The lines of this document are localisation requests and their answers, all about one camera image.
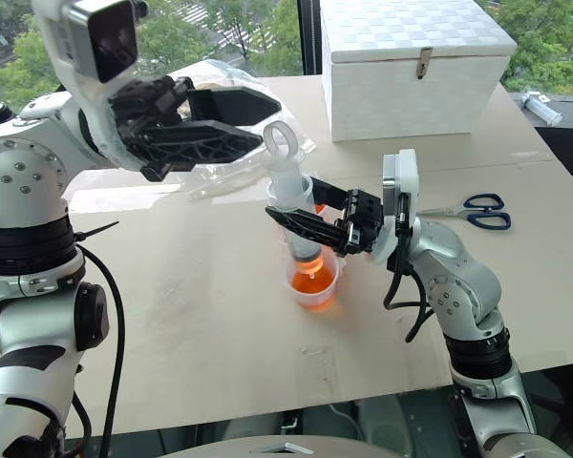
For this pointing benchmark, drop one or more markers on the grey rounded robot torso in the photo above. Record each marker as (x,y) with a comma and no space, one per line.
(363,448)

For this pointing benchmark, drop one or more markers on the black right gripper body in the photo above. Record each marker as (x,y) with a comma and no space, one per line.
(363,224)

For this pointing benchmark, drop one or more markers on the clear cup with red liquid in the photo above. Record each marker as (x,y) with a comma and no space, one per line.
(315,292)

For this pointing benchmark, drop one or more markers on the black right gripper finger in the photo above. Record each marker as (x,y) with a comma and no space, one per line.
(310,228)
(329,195)

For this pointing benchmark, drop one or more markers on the clear plastic bag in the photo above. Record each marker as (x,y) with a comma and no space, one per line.
(219,179)

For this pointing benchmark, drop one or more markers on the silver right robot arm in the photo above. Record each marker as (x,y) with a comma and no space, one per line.
(458,272)

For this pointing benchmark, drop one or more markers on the dark side table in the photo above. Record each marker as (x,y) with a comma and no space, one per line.
(568,138)

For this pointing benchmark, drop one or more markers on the dark window frame post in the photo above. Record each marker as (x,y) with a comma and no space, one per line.
(310,33)

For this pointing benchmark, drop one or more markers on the white woven box with latch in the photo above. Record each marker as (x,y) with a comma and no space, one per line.
(410,95)

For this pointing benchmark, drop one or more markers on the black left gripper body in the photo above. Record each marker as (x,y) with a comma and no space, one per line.
(143,107)

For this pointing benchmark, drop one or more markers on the large clear plastic syringe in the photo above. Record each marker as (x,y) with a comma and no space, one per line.
(286,179)

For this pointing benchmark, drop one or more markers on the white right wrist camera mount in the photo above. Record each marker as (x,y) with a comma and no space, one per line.
(406,172)

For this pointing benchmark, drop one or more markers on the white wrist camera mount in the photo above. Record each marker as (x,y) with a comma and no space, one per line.
(406,172)
(71,28)

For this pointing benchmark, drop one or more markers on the small clear syringe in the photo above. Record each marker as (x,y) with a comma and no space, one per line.
(542,110)

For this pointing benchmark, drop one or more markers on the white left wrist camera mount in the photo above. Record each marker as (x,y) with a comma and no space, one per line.
(71,28)

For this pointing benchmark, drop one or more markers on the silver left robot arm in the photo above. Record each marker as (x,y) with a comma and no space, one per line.
(24,181)

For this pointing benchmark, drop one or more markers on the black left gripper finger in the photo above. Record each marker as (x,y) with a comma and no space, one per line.
(205,140)
(234,106)

